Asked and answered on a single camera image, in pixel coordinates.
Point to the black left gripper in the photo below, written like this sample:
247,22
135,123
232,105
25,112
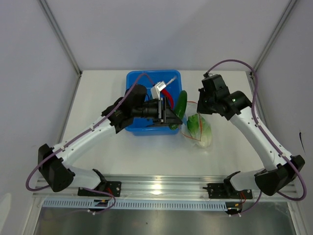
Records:
165,115

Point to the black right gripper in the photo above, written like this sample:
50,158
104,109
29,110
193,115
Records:
200,108

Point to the dark green toy cucumber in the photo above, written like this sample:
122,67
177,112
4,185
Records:
181,104

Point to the toy napa cabbage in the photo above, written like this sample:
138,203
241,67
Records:
200,130

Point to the clear zip bag orange zipper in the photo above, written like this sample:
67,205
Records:
191,109

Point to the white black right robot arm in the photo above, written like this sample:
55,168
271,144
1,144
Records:
280,166

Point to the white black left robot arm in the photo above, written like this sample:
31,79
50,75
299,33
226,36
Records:
56,163

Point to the red toy chili pepper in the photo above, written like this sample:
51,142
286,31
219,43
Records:
168,96

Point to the blue plastic bin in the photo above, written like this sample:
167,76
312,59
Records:
146,127

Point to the toy green onion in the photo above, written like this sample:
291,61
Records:
171,80

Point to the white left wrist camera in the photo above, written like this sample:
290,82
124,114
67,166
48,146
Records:
156,89

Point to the aluminium frame rail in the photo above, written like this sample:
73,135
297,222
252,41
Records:
164,187

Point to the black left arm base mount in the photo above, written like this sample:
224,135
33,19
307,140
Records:
111,187

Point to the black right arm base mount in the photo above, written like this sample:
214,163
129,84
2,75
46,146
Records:
225,190

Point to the slotted grey cable duct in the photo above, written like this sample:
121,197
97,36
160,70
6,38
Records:
135,204

